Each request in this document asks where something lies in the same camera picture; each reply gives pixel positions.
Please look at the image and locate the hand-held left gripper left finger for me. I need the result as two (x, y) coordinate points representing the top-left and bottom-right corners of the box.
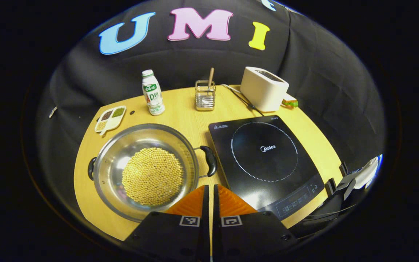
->
(124, 184), (210, 262)

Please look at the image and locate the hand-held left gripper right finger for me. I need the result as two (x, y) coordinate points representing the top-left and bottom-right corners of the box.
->
(213, 184), (297, 262)

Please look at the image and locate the black induction cooktop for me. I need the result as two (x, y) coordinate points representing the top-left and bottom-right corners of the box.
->
(208, 115), (326, 220)

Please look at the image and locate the stainless steel pot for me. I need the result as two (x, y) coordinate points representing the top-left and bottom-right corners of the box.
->
(88, 123), (218, 223)

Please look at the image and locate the heap of yellow soybeans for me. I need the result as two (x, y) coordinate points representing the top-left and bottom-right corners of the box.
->
(121, 147), (184, 206)

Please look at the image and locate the sandwich with lettuce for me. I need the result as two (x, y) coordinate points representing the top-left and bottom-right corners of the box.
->
(282, 95), (299, 108)

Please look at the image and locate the white toaster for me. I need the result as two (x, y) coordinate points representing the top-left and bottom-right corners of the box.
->
(240, 66), (290, 112)

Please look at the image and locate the white drink bottle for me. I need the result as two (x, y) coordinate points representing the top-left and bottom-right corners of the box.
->
(141, 70), (165, 116)

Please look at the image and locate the sectioned dish of beans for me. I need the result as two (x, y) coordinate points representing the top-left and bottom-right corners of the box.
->
(94, 106), (127, 136)

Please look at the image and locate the wire mesh utensil holder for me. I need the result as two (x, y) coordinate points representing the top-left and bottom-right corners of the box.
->
(195, 80), (216, 111)

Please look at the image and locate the black power cable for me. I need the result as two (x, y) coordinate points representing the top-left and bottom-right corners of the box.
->
(228, 87), (264, 116)

